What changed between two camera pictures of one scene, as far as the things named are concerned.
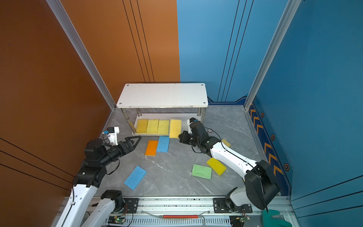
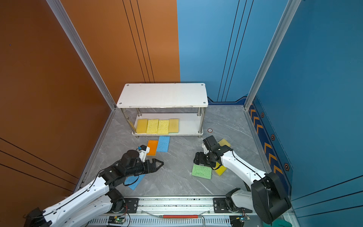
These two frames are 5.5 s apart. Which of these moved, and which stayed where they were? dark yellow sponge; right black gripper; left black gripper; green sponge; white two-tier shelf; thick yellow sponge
Moved: left black gripper; dark yellow sponge; right black gripper
Stayed: white two-tier shelf; thick yellow sponge; green sponge
